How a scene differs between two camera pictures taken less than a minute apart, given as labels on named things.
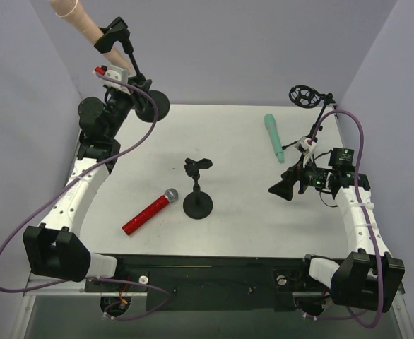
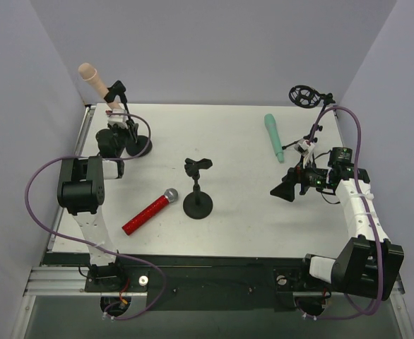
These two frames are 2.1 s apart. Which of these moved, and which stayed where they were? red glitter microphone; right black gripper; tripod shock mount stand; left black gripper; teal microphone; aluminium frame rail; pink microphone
Moved: left black gripper; pink microphone
Stayed: red glitter microphone; aluminium frame rail; tripod shock mount stand; right black gripper; teal microphone
